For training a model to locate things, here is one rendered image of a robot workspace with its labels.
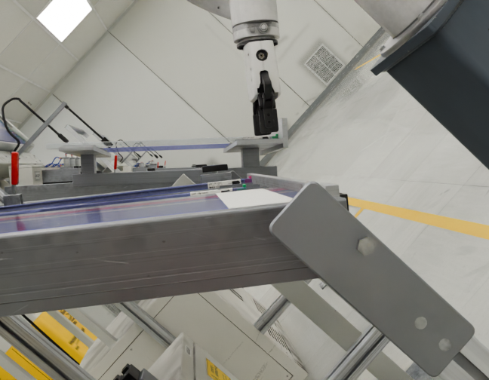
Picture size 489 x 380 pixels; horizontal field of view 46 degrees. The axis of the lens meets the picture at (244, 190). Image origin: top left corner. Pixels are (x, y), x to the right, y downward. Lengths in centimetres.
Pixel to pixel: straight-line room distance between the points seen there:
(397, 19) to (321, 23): 795
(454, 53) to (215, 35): 782
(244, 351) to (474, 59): 130
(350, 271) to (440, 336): 8
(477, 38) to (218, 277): 71
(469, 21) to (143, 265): 75
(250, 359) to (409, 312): 159
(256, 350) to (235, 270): 156
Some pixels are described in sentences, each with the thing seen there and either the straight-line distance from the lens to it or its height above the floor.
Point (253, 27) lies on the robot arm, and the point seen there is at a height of 91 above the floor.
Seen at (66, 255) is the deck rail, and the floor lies 85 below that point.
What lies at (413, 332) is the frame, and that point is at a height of 63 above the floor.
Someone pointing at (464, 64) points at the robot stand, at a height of 61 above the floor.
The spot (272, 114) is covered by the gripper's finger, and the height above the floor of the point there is 78.
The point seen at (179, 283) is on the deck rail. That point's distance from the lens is 46.
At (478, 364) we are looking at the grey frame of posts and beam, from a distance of 49.
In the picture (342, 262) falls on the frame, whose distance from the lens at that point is 43.
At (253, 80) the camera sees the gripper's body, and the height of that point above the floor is 85.
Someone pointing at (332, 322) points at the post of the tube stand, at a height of 32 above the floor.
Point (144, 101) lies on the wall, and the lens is 861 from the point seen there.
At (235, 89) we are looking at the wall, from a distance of 864.
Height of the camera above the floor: 83
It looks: 6 degrees down
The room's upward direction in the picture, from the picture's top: 48 degrees counter-clockwise
